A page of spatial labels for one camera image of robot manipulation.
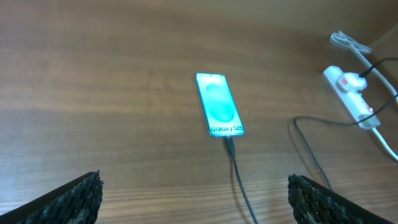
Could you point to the white power strip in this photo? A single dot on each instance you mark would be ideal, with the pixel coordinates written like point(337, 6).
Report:
point(353, 101)

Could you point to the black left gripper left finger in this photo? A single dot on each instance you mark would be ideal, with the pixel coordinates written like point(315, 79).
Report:
point(78, 201)

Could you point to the teal screen Galaxy smartphone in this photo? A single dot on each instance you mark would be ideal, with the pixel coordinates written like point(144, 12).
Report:
point(220, 110)

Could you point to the white USB charger plug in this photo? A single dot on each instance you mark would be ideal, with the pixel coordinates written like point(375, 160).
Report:
point(351, 82)

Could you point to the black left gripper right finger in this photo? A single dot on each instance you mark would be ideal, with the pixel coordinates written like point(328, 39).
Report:
point(314, 203)

